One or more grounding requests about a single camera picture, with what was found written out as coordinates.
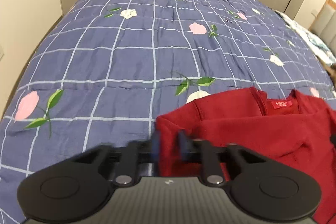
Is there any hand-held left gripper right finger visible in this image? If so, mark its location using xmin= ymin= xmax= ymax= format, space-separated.
xmin=177 ymin=130 xmax=267 ymax=186

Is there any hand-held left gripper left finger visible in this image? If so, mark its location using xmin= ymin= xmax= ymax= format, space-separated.
xmin=71 ymin=132 xmax=161 ymax=186

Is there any red sweater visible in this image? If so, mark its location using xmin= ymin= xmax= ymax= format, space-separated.
xmin=155 ymin=87 xmax=336 ymax=224

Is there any blue checked floral quilt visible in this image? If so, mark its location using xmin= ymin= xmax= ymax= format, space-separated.
xmin=0 ymin=0 xmax=336 ymax=224

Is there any white and blue patterned cloth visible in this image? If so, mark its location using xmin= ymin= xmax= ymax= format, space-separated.
xmin=276 ymin=10 xmax=336 ymax=67

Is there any brown cloth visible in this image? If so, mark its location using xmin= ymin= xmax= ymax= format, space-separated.
xmin=319 ymin=56 xmax=336 ymax=75

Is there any grey padded panel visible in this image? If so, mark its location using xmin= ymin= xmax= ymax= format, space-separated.
xmin=308 ymin=0 xmax=336 ymax=52

